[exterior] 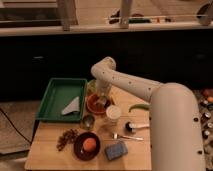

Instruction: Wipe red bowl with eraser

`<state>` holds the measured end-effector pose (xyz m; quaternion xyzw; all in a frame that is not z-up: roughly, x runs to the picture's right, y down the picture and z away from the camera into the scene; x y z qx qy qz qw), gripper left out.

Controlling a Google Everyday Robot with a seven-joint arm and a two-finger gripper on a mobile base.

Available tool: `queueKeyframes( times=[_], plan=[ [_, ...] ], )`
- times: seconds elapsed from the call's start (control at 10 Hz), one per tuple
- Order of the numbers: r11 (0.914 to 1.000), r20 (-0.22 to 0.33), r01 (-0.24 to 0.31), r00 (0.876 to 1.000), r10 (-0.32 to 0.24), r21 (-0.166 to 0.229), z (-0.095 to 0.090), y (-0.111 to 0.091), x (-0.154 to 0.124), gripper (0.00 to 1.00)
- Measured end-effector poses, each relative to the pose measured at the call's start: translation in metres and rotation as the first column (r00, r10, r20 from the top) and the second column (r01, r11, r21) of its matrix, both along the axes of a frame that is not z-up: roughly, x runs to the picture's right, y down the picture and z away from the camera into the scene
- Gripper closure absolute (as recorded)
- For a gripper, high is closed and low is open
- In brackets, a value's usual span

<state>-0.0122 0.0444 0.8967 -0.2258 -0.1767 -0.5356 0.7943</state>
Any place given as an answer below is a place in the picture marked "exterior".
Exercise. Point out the dark brown plate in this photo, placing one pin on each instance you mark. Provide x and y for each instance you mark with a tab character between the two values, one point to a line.
78	146

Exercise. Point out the brown grape bunch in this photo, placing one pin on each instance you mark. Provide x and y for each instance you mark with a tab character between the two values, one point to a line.
68	137

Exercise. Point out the blue sponge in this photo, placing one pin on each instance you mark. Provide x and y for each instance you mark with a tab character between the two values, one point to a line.
116	150

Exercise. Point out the metal spoon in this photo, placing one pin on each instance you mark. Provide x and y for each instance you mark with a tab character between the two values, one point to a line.
118	136

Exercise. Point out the grey folded cloth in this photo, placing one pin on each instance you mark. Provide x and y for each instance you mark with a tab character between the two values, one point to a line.
73	106

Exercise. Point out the green plastic tray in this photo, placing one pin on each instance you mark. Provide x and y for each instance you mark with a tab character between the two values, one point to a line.
59	93

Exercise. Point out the white plastic cup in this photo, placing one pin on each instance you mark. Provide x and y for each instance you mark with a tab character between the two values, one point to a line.
113	113

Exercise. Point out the orange fruit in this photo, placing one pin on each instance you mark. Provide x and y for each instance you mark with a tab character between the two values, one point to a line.
89	145

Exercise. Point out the red bowl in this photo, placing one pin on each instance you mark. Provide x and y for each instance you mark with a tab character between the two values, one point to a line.
93	107

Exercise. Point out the small metal cup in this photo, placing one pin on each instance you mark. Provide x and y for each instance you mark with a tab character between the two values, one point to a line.
88	122

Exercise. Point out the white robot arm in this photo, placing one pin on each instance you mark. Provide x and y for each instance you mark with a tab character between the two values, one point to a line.
175	128

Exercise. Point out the green chili pepper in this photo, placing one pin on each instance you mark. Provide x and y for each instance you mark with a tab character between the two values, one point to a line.
139	106

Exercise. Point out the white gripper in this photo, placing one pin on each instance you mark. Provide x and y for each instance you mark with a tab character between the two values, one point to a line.
102	89

